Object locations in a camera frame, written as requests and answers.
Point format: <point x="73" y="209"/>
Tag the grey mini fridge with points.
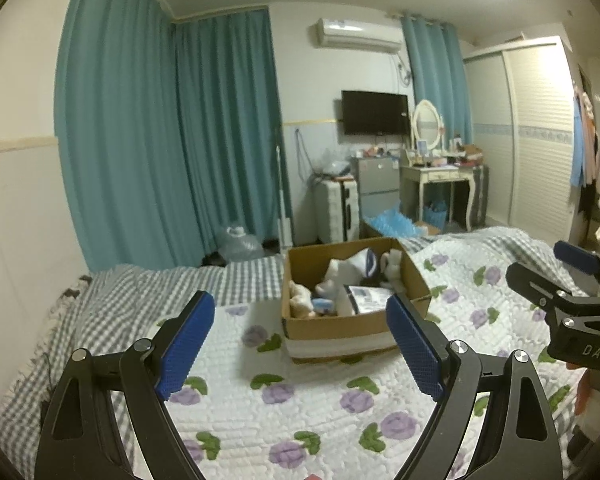
<point x="378" y="180"/>

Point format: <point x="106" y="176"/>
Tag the hanging clothes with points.
<point x="585" y="168"/>

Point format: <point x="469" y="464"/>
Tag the blue white tissue pack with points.
<point x="323" y="306"/>

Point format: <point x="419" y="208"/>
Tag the brown cardboard box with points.
<point x="335" y="296"/>

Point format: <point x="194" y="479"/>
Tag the teal curtain by wardrobe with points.
<point x="438" y="71"/>

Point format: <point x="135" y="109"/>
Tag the large teal curtain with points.
<point x="167" y="132"/>

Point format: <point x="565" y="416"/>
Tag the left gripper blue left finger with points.
<point x="80" y="438"/>

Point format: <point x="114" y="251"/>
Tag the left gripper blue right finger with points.
<point x="517" y="439"/>

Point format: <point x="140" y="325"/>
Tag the right hand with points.
<point x="588" y="420"/>

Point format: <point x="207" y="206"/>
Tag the white oval vanity mirror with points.
<point x="426" y="126"/>

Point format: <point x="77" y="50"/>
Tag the white suitcase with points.
<point x="337" y="211"/>

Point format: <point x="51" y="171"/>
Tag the grey white sock bundle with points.
<point x="353" y="270"/>

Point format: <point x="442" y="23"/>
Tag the clear water jug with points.
<point x="236" y="244"/>

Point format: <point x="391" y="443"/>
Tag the grey checked bed sheet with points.
<point x="106" y="313"/>

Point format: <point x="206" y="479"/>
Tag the plastic bag on suitcase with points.
<point x="334" y="163"/>

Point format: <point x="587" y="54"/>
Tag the white louvred wardrobe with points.
<point x="521" y="109"/>

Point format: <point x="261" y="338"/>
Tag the floral white quilt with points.
<point x="248" y="411"/>

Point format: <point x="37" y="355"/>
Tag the white air conditioner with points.
<point x="348" y="34"/>

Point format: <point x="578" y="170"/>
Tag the cream cloth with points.
<point x="300" y="301"/>

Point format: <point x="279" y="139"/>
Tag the blue plastic basket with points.
<point x="436" y="214"/>

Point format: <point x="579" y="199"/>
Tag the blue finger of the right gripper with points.
<point x="533" y="286"/>
<point x="577" y="257"/>

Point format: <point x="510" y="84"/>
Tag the black wall television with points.
<point x="374" y="113"/>

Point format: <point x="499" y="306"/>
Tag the white labelled plastic package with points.
<point x="359" y="300"/>

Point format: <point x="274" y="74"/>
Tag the white dressing table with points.
<point x="449" y="175"/>

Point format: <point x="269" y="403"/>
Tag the blue corrugated plastic sheet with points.
<point x="392" y="223"/>

